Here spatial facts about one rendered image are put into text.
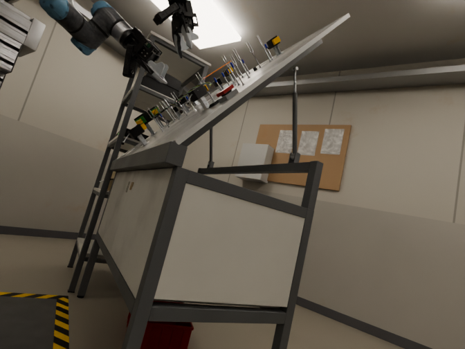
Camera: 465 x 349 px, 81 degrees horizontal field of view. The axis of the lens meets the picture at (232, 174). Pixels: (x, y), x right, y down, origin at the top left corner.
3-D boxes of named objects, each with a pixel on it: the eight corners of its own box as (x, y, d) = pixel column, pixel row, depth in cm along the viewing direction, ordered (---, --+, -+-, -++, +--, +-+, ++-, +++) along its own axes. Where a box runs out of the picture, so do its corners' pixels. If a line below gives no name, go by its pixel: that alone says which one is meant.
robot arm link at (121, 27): (107, 34, 97) (120, 41, 105) (116, 44, 98) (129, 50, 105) (120, 17, 96) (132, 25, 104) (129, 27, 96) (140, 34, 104)
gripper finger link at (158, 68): (171, 72, 97) (153, 53, 97) (160, 84, 98) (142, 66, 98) (174, 73, 100) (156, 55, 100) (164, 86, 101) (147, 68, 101)
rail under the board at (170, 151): (165, 161, 79) (171, 140, 80) (109, 169, 180) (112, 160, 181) (182, 167, 82) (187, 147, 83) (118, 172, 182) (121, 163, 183)
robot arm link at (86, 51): (57, 28, 94) (80, 6, 94) (81, 49, 105) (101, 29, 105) (68, 41, 92) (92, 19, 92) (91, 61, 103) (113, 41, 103)
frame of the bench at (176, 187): (90, 471, 69) (177, 165, 81) (76, 295, 170) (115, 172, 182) (270, 428, 98) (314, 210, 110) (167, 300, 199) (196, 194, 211)
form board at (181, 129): (116, 162, 182) (114, 160, 181) (222, 88, 224) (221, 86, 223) (178, 145, 81) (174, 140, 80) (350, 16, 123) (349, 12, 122)
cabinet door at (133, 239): (132, 298, 78) (170, 166, 84) (107, 253, 125) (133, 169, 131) (141, 299, 79) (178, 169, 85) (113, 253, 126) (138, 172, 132)
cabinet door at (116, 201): (108, 253, 125) (134, 170, 131) (97, 232, 172) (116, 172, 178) (113, 253, 126) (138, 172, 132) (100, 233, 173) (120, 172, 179)
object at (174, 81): (139, 85, 201) (147, 61, 204) (132, 93, 221) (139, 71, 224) (177, 102, 217) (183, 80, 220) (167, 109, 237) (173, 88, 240)
